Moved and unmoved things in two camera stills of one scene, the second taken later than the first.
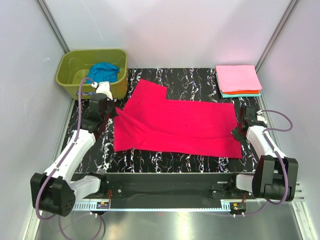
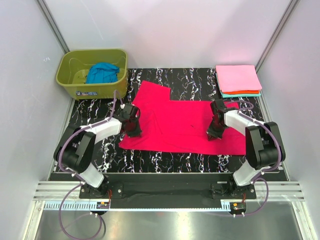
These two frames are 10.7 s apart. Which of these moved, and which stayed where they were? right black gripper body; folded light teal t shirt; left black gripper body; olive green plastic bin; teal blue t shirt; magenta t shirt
Moved: left black gripper body; right black gripper body
Stayed: olive green plastic bin; magenta t shirt; folded light teal t shirt; teal blue t shirt
